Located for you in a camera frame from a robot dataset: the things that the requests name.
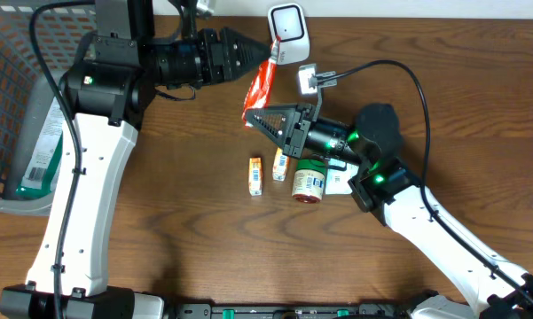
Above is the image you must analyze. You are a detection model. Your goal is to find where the orange tissue pack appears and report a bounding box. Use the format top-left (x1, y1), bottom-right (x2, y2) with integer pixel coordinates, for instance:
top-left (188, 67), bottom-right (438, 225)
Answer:
top-left (248, 158), bottom-right (263, 196)
top-left (272, 148), bottom-right (289, 182)

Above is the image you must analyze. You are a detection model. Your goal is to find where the red coffee stick sachet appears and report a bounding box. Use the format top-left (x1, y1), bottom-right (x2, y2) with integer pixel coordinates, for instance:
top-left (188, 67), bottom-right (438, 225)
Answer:
top-left (242, 36), bottom-right (280, 127)

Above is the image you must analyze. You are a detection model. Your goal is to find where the green-lid seasoning jar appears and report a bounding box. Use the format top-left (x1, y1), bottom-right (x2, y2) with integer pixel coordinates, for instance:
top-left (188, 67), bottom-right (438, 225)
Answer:
top-left (292, 159), bottom-right (327, 204)

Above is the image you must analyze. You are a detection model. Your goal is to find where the mint green wipes pack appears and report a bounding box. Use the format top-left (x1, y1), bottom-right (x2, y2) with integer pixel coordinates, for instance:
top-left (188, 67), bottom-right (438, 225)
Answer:
top-left (325, 159), bottom-right (358, 195)

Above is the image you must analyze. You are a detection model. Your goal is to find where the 3M comfort grip gloves pack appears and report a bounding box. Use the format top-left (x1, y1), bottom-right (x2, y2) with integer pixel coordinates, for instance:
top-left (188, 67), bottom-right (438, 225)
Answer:
top-left (15, 98), bottom-right (65, 199)

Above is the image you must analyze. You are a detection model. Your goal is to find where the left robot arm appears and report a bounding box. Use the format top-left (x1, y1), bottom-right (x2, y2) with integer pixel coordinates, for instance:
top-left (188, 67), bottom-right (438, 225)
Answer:
top-left (0, 0), bottom-right (270, 318)

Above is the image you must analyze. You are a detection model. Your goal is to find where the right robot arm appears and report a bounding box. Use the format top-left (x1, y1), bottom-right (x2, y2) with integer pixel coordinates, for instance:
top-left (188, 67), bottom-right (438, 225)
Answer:
top-left (245, 104), bottom-right (533, 318)

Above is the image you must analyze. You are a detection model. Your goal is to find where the white barcode scanner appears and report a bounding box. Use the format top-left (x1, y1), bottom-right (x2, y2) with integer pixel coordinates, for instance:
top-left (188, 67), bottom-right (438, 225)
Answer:
top-left (267, 3), bottom-right (310, 65)

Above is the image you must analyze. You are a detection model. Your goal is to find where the grey plastic basket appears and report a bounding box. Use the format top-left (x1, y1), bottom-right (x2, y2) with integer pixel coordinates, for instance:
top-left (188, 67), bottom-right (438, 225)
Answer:
top-left (0, 0), bottom-right (96, 216)

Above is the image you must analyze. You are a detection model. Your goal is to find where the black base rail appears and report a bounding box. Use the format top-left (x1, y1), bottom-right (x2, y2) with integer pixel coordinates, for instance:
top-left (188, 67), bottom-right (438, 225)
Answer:
top-left (169, 303), bottom-right (410, 319)

